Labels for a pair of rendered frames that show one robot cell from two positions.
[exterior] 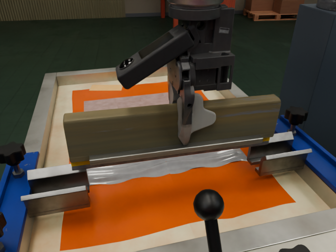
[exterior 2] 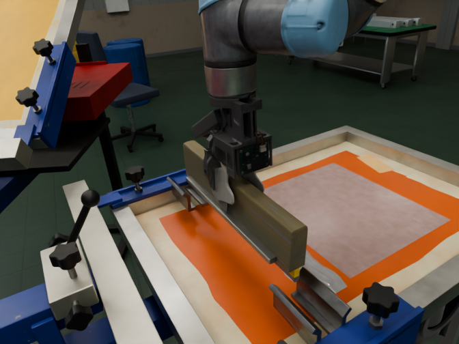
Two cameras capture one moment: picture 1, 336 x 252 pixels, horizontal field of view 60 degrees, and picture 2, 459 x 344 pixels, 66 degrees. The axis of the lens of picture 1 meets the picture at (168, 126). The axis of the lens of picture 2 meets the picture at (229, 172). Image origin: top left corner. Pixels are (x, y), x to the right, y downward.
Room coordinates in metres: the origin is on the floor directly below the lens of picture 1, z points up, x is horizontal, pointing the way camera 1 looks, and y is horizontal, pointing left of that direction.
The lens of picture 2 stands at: (0.28, -0.54, 1.43)
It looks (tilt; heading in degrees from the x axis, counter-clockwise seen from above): 28 degrees down; 75
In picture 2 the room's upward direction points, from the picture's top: 4 degrees counter-clockwise
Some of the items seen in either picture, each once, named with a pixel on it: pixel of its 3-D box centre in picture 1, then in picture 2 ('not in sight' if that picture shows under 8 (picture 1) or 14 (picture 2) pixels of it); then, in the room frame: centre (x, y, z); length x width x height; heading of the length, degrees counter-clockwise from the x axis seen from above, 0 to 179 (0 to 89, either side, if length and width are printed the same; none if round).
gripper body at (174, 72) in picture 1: (197, 49); (237, 131); (0.42, -0.04, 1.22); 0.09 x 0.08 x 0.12; 104
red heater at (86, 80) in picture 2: not in sight; (63, 89); (-0.01, 1.15, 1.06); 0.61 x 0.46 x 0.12; 74
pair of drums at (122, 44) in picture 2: not in sight; (128, 70); (0.28, 4.90, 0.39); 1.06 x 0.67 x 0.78; 97
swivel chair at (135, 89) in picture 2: not in sight; (123, 89); (0.20, 3.12, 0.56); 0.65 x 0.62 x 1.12; 6
